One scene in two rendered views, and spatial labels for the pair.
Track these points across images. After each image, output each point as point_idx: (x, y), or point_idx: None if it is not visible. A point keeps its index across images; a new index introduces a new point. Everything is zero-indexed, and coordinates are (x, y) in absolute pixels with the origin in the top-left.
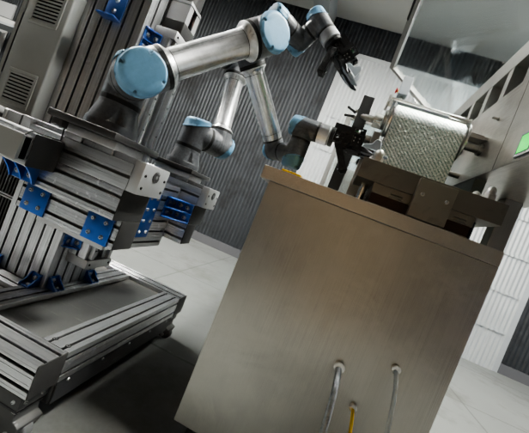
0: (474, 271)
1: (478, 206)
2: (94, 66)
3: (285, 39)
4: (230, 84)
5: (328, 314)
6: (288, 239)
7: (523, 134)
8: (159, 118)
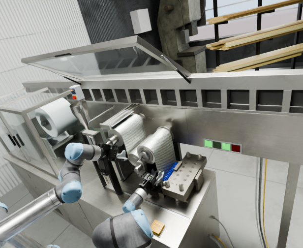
0: (214, 182)
1: (203, 165)
2: None
3: (145, 215)
4: (13, 239)
5: (203, 234)
6: (191, 245)
7: (204, 139)
8: None
